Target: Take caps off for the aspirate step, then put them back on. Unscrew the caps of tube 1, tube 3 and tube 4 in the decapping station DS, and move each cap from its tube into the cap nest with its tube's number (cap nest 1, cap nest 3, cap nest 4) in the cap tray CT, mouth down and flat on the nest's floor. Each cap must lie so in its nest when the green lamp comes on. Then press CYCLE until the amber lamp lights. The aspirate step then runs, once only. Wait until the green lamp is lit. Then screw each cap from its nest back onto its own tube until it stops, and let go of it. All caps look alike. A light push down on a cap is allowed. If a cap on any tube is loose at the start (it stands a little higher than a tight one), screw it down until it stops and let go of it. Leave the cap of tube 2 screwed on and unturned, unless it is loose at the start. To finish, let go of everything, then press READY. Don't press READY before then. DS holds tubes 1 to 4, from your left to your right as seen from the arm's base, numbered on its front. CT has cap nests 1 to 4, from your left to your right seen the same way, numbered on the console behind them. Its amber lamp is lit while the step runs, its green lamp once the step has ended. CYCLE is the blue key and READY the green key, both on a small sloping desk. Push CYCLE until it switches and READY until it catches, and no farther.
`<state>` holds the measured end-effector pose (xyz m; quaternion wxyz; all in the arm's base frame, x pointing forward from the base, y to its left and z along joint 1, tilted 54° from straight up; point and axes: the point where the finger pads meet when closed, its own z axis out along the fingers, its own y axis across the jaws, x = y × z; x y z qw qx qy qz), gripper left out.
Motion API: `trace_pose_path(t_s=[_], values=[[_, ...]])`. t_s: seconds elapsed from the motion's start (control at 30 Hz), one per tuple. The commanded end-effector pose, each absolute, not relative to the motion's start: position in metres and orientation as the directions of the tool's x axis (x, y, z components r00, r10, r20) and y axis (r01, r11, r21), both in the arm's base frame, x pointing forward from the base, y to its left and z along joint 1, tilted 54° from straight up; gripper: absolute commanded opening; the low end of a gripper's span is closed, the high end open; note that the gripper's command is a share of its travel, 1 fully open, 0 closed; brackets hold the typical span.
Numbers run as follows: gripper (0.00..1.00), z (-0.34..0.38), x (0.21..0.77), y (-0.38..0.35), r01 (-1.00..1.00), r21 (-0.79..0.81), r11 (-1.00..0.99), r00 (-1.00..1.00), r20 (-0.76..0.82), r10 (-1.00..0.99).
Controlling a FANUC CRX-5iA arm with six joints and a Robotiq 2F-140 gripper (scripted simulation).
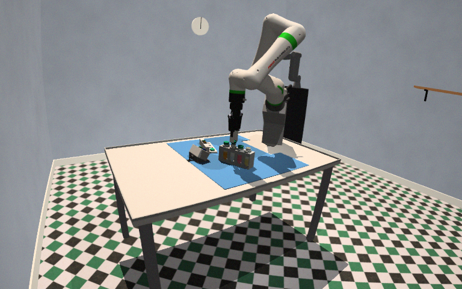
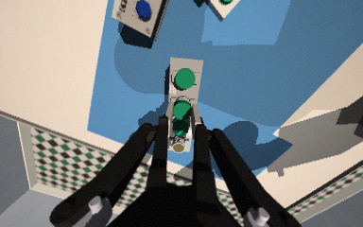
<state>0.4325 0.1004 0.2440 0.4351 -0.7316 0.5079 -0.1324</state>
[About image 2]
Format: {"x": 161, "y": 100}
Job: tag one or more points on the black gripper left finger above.
{"x": 92, "y": 204}

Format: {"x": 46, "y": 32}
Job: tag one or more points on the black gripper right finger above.
{"x": 255, "y": 205}

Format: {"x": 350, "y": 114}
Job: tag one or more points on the blue flat mat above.
{"x": 260, "y": 64}

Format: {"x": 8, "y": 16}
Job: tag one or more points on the small sloping desk with blue and green keys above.
{"x": 145, "y": 16}

